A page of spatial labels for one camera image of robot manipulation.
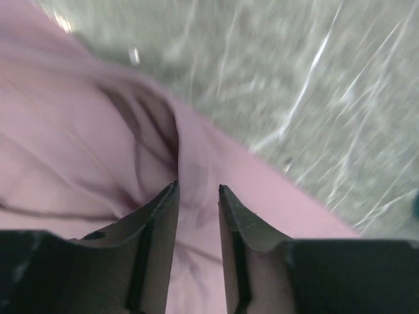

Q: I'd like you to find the pink tank top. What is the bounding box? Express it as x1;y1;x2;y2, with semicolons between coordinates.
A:
1;1;355;313

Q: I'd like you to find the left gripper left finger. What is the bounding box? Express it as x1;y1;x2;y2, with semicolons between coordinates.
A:
1;183;179;314

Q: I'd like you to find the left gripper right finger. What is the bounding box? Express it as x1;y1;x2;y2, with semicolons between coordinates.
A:
219;185;418;313

